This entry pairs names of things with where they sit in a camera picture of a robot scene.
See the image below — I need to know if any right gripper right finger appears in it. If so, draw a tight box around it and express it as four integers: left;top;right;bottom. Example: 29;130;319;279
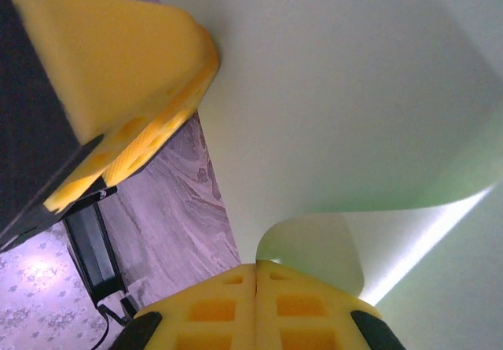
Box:
255;258;408;350

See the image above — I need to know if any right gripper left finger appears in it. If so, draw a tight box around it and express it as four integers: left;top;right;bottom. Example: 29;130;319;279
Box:
113;263;259;350

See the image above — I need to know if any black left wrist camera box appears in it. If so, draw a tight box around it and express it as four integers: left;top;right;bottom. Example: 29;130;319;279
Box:
64;200;138;319

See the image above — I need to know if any black thin left wrist cable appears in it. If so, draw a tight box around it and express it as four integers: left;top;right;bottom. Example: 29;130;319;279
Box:
96;302;137;350

